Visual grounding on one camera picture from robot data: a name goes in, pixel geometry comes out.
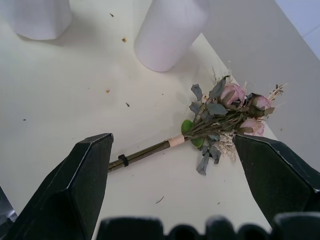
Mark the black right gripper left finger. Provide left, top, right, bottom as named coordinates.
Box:
left=4, top=132, right=114, bottom=240

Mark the dried pink rose bouquet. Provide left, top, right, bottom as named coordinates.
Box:
left=108, top=60, right=288, bottom=176

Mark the white faceted vase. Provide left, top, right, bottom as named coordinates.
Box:
left=0, top=0, right=73, bottom=41

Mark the white cylindrical vase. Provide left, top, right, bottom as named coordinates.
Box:
left=133, top=0, right=211, bottom=73

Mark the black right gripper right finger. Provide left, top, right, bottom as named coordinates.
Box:
left=232, top=134, right=320, bottom=226

